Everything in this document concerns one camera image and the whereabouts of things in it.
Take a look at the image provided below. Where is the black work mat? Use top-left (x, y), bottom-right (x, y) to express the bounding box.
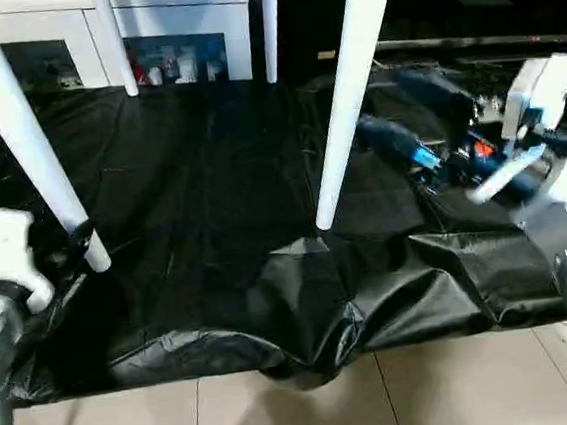
top-left (0, 38), bottom-right (567, 423)

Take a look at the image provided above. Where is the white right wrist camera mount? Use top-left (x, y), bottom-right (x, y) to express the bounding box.
top-left (451, 51), bottom-right (567, 207)

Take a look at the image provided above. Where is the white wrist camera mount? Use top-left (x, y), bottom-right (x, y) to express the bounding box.
top-left (451, 51), bottom-right (567, 207)
top-left (0, 202), bottom-right (58, 318)

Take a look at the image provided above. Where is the white glass-door cabinet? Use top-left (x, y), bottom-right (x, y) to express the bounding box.
top-left (0, 0), bottom-right (258, 104)

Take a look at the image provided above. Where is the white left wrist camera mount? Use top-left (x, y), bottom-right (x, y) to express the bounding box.
top-left (0, 202), bottom-right (58, 318)

